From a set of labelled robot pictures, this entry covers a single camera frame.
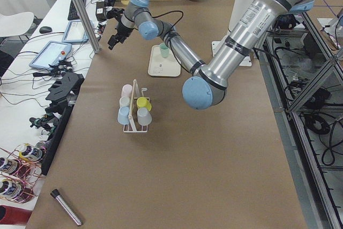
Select white wire cup rack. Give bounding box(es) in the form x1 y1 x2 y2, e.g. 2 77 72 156
122 82 151 133

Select blue teach pendant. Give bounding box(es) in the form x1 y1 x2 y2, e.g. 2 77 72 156
62 20 88 44
29 41 72 70

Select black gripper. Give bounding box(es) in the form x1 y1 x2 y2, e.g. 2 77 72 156
108 21 133 50

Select blue teach pendant far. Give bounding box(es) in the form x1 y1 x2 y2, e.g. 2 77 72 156
62 20 88 44

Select black keyboard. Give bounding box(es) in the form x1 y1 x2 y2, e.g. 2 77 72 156
68 0 87 21

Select light blue cup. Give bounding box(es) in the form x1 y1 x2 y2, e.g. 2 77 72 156
117 106 130 125

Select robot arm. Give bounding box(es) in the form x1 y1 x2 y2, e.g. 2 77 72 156
108 0 314 109

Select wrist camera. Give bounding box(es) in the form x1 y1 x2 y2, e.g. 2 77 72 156
106 8 124 21

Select white chair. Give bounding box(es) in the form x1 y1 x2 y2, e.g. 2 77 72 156
1 12 34 44

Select green cup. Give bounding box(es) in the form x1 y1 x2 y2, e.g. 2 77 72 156
159 43 169 58

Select black tool stand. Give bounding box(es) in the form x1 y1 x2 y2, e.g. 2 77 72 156
29 72 85 175

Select wooden rack handle rod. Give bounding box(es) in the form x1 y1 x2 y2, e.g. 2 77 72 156
128 79 137 121

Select black computer mouse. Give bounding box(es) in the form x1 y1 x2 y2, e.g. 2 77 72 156
39 26 53 34

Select steel cylinder tube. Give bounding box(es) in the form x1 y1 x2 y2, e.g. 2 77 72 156
50 189 83 226

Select yellow cup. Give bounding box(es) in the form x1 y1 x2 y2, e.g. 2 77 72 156
136 97 152 112

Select pink cup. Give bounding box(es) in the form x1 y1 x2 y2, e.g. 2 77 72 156
121 84 133 97

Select blue teach pendant near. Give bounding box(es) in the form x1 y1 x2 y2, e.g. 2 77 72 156
29 41 72 70

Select black small box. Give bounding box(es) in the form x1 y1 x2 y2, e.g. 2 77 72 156
95 2 107 22

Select grey cup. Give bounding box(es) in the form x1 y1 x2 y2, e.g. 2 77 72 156
137 107 152 126

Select aluminium frame post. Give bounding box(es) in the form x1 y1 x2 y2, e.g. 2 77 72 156
72 0 100 54

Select white rabbit tray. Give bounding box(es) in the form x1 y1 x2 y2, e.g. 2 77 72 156
147 45 181 77

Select pale white-green cup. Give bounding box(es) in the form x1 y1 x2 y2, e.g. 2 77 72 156
119 96 131 108

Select copper wire basket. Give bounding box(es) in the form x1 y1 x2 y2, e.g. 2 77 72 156
1 143 47 204

